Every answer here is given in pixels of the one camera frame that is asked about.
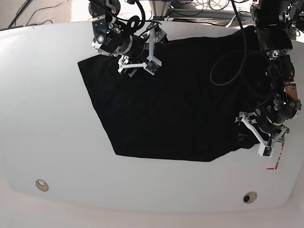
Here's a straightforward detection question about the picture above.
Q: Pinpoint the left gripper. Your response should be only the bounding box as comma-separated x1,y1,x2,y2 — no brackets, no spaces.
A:
235,110,289,149

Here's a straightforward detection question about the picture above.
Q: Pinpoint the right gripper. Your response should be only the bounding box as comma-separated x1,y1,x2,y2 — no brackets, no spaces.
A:
117,22,167,74

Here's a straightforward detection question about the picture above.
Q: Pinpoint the black t-shirt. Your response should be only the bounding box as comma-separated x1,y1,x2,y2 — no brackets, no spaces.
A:
78,26,273,162

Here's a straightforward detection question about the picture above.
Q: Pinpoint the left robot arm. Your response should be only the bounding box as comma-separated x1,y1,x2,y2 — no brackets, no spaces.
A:
236,0,304,156

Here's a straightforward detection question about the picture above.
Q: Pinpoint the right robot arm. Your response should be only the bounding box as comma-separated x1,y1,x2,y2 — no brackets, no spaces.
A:
88,0,167,76

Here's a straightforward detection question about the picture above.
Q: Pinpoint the red tape rectangle marking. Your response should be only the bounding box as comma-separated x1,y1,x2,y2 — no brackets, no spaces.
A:
266,141,286,171

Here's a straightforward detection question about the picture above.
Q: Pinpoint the right table grommet hole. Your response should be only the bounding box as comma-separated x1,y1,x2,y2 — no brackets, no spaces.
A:
243,191,257,204

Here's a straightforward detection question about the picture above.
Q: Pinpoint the table grommet hole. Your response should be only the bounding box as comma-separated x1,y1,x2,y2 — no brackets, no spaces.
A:
243,191,257,204
35,179,49,192

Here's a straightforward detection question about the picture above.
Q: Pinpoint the left table grommet hole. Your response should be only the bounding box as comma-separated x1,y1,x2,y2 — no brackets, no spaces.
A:
35,179,49,192

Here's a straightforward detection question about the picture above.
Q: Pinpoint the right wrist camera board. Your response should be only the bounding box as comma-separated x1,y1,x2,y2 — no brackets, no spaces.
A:
144,61,160,75

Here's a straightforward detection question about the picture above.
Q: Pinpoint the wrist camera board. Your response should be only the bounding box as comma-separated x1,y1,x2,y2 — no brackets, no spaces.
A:
144,61,160,75
257,143,274,158

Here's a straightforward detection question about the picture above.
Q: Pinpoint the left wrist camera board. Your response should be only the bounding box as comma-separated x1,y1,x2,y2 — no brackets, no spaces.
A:
257,143,274,158

